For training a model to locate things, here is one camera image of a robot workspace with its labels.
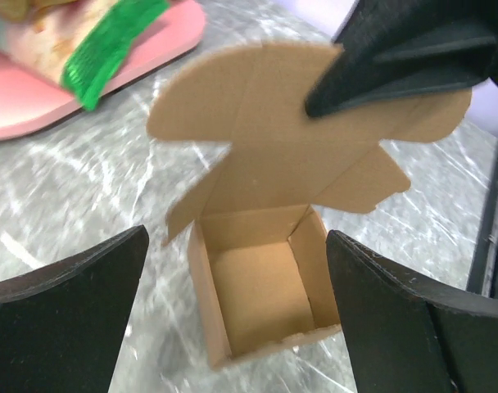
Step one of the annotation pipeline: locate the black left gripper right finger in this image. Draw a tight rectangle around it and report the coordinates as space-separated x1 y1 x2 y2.
326 230 498 392

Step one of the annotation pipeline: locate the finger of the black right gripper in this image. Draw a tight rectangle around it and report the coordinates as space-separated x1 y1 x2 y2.
305 0 498 118

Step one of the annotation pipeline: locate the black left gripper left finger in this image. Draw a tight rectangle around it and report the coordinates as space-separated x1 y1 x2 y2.
0 225 149 392

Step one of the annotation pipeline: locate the brown cardboard paper box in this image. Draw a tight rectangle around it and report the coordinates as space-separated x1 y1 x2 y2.
147 41 471 370

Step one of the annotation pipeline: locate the pink three-tier shelf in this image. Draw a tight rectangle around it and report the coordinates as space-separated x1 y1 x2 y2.
0 0 206 141

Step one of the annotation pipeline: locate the green white snack bag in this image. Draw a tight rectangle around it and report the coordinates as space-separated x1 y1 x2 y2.
0 0 170 110

